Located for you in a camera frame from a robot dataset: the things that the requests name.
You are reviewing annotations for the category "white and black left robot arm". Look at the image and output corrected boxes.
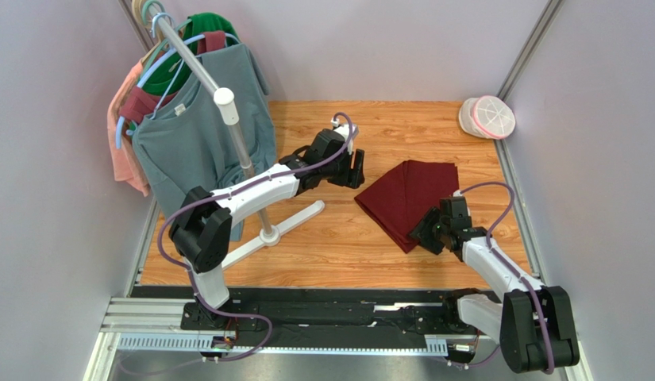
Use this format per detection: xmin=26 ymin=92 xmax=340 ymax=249
xmin=169 ymin=124 xmax=364 ymax=309

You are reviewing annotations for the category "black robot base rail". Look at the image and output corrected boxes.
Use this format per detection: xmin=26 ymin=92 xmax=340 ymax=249
xmin=137 ymin=287 xmax=479 ymax=362

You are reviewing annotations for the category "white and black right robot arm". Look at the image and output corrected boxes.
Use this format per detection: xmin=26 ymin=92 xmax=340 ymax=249
xmin=409 ymin=197 xmax=580 ymax=373

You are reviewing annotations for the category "silver and white clothes rack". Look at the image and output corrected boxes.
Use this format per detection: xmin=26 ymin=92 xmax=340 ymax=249
xmin=132 ymin=1 xmax=325 ymax=271

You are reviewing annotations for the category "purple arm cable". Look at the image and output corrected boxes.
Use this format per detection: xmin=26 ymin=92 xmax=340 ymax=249
xmin=115 ymin=111 xmax=356 ymax=377
xmin=445 ymin=181 xmax=557 ymax=375

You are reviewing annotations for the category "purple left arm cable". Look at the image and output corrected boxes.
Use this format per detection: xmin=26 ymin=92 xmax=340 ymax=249
xmin=115 ymin=111 xmax=356 ymax=377

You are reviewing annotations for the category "dark red cloth napkin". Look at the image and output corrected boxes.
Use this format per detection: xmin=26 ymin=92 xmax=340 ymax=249
xmin=354 ymin=160 xmax=460 ymax=253

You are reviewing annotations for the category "dark red t-shirt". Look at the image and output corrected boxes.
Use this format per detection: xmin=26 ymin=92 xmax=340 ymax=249
xmin=118 ymin=31 xmax=238 ymax=125

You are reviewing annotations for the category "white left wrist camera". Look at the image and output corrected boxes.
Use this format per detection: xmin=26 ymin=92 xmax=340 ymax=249
xmin=330 ymin=119 xmax=359 ymax=154

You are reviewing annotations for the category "green t-shirt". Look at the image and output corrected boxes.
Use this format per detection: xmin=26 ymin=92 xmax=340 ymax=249
xmin=140 ymin=13 xmax=240 ymax=97

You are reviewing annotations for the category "aluminium frame post right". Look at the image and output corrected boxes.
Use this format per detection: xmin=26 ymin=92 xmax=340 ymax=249
xmin=497 ymin=0 xmax=564 ymax=101

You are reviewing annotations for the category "light blue clothes hanger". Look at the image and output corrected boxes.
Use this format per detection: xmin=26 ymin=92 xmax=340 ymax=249
xmin=114 ymin=11 xmax=241 ymax=150

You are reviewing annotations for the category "blue-grey t-shirt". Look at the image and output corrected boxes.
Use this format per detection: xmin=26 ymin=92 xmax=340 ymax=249
xmin=132 ymin=44 xmax=277 ymax=216

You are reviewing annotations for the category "white and pink mesh bag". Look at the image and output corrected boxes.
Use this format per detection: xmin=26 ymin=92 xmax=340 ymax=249
xmin=458 ymin=95 xmax=516 ymax=140

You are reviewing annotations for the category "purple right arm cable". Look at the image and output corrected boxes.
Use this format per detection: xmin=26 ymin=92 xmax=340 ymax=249
xmin=445 ymin=181 xmax=557 ymax=375

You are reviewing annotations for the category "pink t-shirt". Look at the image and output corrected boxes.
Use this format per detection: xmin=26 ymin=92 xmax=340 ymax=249
xmin=106 ymin=61 xmax=150 ymax=197

